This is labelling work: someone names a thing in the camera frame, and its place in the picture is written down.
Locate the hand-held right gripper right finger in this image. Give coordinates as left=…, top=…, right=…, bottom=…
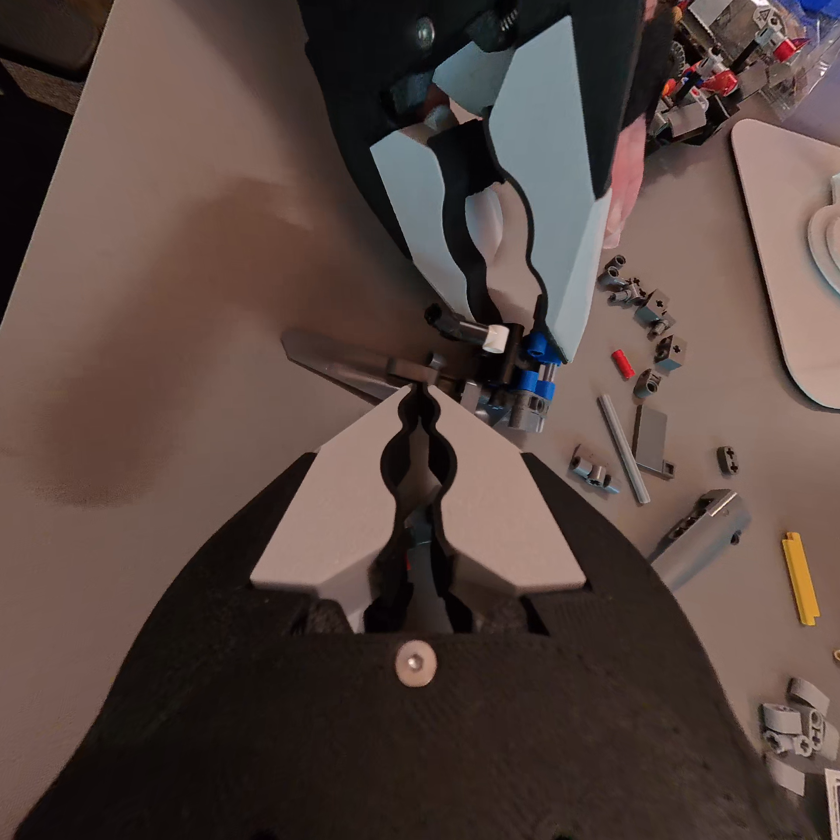
left=420, top=386, right=588, bottom=634

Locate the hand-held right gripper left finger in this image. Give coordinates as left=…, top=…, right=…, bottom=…
left=249, top=385, right=426, bottom=634

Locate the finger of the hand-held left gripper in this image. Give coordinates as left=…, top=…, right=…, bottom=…
left=369, top=121, right=509, bottom=326
left=432, top=15, right=614, bottom=365

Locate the black blue lego assembly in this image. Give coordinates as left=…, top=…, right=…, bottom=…
left=423, top=303, right=560, bottom=435

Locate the dark grey long lego panel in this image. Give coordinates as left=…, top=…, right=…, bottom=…
left=281, top=330, right=439, bottom=404

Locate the grey blue lego connector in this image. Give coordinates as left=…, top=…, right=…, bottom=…
left=570, top=445, right=621, bottom=494

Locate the light grey lego axle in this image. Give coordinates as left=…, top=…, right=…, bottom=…
left=596, top=394, right=652, bottom=505

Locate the partly built lego car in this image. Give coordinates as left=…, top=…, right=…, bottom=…
left=646, top=36, right=732, bottom=142

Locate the dark grey flat lego plate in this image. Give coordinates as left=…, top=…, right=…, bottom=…
left=631, top=406, right=677, bottom=480

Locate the row of small grey lego connectors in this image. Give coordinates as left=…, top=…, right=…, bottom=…
left=596, top=255, right=690, bottom=398

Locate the large grey lego panel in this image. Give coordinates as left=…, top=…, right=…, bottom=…
left=648, top=489, right=752, bottom=592

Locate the clear bag of lego parts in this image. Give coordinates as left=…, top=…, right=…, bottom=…
left=682, top=0, right=840, bottom=122

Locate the yellow lego beam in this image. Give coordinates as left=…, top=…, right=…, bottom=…
left=781, top=532, right=821, bottom=627

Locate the pile of light grey lego pieces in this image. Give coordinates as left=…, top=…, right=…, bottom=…
left=760, top=676, right=840, bottom=798

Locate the person's left hand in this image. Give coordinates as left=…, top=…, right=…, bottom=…
left=600, top=118, right=651, bottom=250

